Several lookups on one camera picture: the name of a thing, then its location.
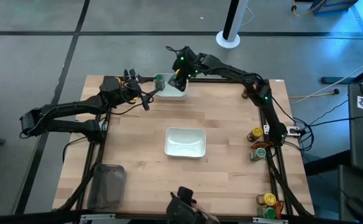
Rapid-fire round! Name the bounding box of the yellow floor cable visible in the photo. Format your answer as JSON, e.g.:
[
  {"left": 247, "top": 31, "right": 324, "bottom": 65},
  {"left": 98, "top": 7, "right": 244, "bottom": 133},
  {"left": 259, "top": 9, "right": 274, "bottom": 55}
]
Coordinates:
[{"left": 288, "top": 89, "right": 339, "bottom": 99}]

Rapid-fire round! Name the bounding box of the white power strip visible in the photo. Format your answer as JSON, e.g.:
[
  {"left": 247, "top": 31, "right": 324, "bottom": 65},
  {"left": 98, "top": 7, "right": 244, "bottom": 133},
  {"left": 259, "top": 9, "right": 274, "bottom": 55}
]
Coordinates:
[{"left": 263, "top": 124, "right": 302, "bottom": 137}]

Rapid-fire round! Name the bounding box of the black floor cable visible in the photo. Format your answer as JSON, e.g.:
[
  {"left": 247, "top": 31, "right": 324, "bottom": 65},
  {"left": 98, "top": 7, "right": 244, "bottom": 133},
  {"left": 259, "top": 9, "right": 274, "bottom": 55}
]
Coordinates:
[{"left": 308, "top": 114, "right": 363, "bottom": 128}]

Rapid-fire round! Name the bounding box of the black computer mouse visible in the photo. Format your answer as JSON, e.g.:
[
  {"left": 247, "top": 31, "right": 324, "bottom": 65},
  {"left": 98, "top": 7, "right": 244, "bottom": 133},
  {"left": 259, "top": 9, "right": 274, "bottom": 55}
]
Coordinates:
[{"left": 346, "top": 196, "right": 363, "bottom": 220}]

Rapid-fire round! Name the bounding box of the black-white pole with round base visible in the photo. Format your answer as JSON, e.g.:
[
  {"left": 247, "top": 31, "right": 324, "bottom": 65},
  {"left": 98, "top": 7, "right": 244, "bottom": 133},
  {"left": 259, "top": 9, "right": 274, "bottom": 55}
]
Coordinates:
[{"left": 215, "top": 0, "right": 250, "bottom": 50}]

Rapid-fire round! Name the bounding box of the black desk frame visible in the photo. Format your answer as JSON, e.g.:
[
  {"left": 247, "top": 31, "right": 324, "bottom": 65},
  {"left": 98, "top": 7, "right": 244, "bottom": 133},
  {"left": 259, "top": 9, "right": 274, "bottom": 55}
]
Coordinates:
[{"left": 320, "top": 62, "right": 363, "bottom": 85}]

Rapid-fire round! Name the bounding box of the black table frame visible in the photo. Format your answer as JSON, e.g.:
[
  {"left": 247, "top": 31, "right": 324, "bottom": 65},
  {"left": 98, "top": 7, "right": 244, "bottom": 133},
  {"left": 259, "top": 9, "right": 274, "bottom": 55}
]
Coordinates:
[{"left": 55, "top": 74, "right": 315, "bottom": 220}]

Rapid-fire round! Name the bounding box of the white floor cable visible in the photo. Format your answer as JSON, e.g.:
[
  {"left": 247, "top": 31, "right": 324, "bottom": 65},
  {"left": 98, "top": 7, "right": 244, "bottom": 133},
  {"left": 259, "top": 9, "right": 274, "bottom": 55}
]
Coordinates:
[{"left": 305, "top": 52, "right": 363, "bottom": 98}]

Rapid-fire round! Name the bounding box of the silver aluminium bracket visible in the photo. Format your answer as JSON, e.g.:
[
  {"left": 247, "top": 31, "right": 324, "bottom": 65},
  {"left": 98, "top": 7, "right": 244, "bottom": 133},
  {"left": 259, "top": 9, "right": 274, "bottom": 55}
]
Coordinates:
[
  {"left": 252, "top": 217, "right": 290, "bottom": 224},
  {"left": 80, "top": 213, "right": 116, "bottom": 224}
]

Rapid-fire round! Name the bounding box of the white plastic bin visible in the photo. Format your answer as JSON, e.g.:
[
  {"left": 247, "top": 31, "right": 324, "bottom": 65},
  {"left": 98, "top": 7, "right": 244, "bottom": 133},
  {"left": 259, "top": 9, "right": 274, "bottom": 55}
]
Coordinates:
[
  {"left": 152, "top": 73, "right": 189, "bottom": 101},
  {"left": 164, "top": 126, "right": 207, "bottom": 159}
]

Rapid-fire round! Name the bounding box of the orange-brown snack packet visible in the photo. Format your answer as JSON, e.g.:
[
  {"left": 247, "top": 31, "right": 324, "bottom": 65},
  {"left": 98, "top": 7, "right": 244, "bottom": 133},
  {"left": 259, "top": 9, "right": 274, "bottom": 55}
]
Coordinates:
[
  {"left": 273, "top": 200, "right": 285, "bottom": 220},
  {"left": 250, "top": 140, "right": 274, "bottom": 151}
]

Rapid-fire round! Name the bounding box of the grey plastic bin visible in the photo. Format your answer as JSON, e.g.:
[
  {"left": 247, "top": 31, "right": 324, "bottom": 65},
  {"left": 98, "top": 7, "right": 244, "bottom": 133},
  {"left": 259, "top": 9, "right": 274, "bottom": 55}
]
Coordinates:
[{"left": 86, "top": 164, "right": 127, "bottom": 212}]

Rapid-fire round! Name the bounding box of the black cable bundle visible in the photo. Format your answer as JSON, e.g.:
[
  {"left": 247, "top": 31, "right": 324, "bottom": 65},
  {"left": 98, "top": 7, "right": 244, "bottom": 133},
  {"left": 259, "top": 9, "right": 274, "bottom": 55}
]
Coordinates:
[{"left": 293, "top": 117, "right": 315, "bottom": 153}]

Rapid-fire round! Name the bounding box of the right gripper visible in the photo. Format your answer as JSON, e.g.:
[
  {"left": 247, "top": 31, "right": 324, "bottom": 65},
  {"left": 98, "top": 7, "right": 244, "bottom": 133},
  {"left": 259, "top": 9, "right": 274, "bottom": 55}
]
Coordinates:
[{"left": 170, "top": 46, "right": 198, "bottom": 93}]

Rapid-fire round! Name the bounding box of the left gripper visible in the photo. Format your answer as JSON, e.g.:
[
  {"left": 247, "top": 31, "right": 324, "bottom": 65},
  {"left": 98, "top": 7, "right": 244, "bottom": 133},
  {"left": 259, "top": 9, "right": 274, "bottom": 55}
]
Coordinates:
[{"left": 124, "top": 68, "right": 161, "bottom": 111}]

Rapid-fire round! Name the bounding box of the yellow-lid dark spice jar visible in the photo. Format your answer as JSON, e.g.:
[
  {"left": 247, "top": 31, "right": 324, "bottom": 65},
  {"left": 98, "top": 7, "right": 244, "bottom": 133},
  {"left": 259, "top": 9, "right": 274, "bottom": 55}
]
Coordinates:
[
  {"left": 255, "top": 192, "right": 277, "bottom": 207},
  {"left": 246, "top": 126, "right": 265, "bottom": 143}
]

